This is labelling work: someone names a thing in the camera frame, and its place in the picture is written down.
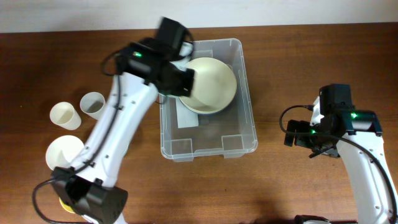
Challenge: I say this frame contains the cream white cup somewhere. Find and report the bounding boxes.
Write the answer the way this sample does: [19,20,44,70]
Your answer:
[50,102,81,131]

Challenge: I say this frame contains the clear plastic storage container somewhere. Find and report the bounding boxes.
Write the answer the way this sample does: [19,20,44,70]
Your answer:
[159,39,258,162]

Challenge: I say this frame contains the white paper label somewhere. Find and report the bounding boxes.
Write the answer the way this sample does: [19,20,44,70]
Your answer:
[175,99,199,128]

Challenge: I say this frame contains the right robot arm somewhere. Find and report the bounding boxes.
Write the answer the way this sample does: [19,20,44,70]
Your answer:
[280,84,397,223]

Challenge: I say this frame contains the white small bowl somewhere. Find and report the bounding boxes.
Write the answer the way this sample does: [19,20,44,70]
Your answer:
[45,135,84,170]

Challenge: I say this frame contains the cream bowl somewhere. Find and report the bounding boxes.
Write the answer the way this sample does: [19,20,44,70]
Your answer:
[178,57,238,114]

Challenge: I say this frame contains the grey cup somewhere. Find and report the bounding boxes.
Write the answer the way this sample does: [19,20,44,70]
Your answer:
[80,92,106,120]

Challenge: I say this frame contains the yellow small bowl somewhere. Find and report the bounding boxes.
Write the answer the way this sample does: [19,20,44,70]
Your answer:
[58,197,75,214]

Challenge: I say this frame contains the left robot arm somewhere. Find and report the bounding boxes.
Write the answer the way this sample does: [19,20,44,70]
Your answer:
[49,17,195,223]

